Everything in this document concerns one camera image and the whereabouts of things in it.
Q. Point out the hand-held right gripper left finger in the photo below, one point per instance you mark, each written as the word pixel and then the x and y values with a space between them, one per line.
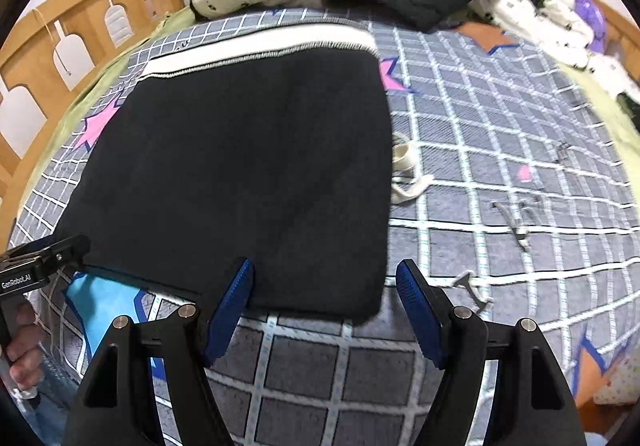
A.
pixel 230 311

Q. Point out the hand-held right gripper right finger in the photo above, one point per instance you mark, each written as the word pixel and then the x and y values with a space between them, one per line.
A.
pixel 422 316

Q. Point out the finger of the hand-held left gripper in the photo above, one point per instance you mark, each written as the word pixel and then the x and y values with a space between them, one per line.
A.
pixel 55 251

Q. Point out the black pants with white stripe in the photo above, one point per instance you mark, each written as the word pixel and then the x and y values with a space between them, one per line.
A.
pixel 240 166

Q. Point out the person's left hand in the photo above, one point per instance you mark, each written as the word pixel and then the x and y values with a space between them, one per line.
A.
pixel 27 351

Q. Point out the person's blue jeans leg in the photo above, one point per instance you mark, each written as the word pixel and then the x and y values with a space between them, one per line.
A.
pixel 50 396

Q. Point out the green fleece bed sheet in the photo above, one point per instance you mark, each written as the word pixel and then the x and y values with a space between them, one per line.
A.
pixel 95 91

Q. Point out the grey checked blanket with stars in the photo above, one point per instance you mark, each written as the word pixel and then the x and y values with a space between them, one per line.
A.
pixel 500 151

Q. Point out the star-print mattress sheet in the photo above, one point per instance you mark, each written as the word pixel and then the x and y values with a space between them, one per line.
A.
pixel 620 381

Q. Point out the white flower-print quilt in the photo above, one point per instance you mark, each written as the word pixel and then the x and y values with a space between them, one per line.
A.
pixel 540 21

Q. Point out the purple plush cloth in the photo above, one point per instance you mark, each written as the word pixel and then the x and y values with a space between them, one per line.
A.
pixel 590 19

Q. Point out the wooden bed frame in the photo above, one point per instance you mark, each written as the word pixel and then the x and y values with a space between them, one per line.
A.
pixel 45 21

